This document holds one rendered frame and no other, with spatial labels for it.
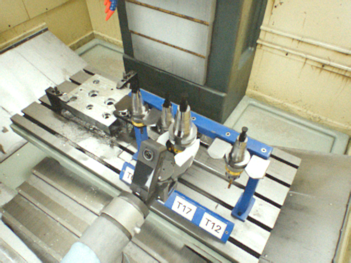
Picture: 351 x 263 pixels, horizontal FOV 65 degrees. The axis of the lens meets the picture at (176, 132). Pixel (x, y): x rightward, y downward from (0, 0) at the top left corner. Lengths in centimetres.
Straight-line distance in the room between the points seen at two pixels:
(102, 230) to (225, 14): 99
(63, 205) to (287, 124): 131
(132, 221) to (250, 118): 135
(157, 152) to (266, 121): 134
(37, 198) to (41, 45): 112
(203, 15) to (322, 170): 83
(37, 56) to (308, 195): 176
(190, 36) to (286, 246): 95
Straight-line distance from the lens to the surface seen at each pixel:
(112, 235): 52
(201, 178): 107
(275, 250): 113
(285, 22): 157
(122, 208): 53
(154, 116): 83
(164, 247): 112
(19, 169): 164
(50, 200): 132
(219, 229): 94
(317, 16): 153
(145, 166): 52
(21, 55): 206
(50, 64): 201
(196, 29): 130
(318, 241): 114
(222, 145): 76
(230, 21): 125
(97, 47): 244
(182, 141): 59
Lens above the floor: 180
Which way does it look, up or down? 48 degrees down
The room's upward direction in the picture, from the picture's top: straight up
